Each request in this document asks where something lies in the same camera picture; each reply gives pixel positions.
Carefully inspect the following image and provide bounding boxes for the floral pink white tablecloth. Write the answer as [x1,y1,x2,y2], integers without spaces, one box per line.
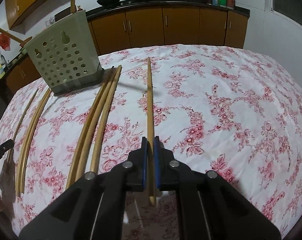
[0,44,302,237]

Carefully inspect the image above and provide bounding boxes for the red plastic bag on wall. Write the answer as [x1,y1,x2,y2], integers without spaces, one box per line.
[0,33,11,51]

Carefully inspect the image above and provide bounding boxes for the brown lower kitchen cabinets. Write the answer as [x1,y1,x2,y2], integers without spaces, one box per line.
[5,2,251,94]

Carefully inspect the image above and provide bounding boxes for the yellow detergent bottle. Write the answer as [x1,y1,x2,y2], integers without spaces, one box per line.
[0,64,5,79]

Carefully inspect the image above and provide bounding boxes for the thin wooden chopstick leftmost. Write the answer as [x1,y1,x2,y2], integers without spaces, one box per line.
[6,88,40,165]

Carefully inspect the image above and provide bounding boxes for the wooden chopstick far left pair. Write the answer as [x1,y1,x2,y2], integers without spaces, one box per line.
[20,95,50,193]

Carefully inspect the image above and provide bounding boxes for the chopstick out of holder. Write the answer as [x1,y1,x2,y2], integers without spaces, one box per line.
[0,28,26,46]

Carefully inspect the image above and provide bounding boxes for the green perforated utensil holder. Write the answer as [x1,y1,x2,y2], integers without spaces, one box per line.
[24,10,104,95]

